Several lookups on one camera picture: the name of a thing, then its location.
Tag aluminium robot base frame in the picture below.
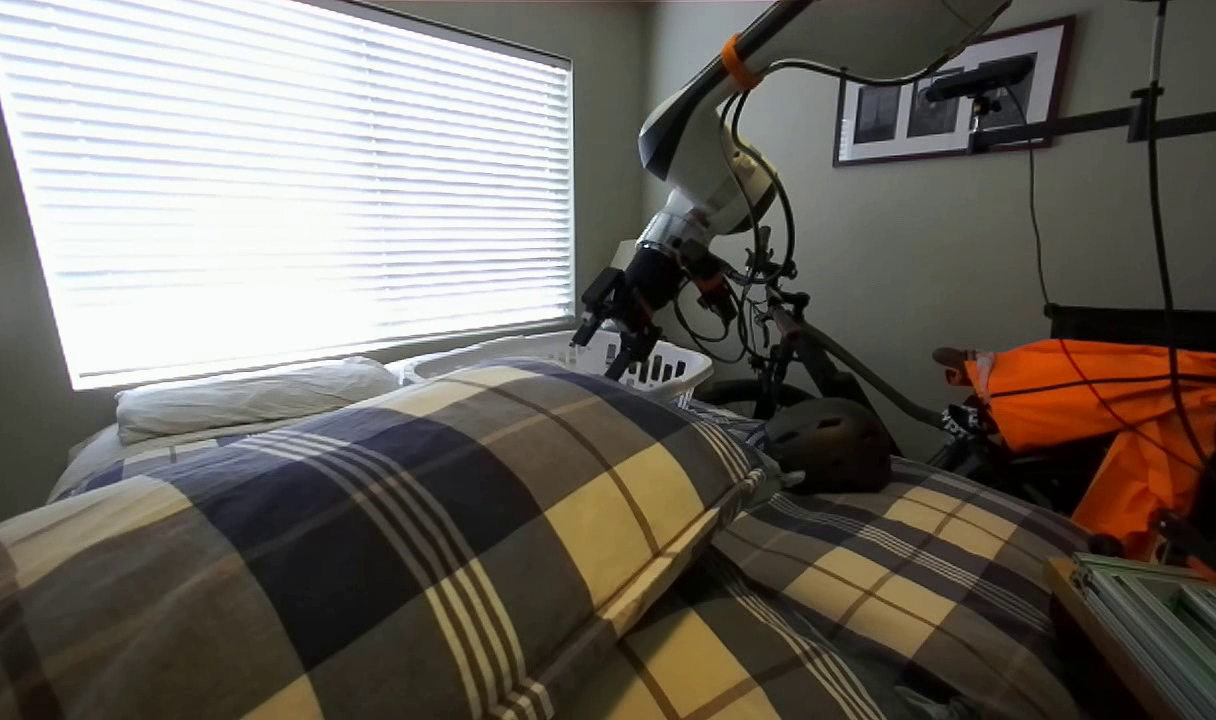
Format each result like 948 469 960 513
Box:
1045 547 1216 720

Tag large plaid pillow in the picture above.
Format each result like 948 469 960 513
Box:
0 360 778 720

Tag blue plaid duvet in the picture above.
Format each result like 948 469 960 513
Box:
44 420 282 502

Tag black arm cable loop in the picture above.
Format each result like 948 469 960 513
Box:
725 88 807 369

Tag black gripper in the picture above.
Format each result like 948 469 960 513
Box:
572 240 701 382

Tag dark wooden furniture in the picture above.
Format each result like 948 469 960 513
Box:
1040 298 1216 360

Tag orange jacket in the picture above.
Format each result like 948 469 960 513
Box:
932 333 1216 564

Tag black framed picture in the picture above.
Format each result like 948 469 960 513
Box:
827 13 1082 172

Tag white window blinds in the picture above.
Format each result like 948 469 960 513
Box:
0 0 582 396

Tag flat plaid pillow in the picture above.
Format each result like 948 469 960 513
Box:
553 454 1100 720

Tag black helmet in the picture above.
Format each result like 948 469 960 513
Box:
762 393 895 495

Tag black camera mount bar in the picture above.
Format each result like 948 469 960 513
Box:
974 79 1216 152

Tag white plastic laundry basket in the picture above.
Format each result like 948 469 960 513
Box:
404 326 716 407

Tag white pillow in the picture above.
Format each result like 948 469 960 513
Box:
114 350 410 447

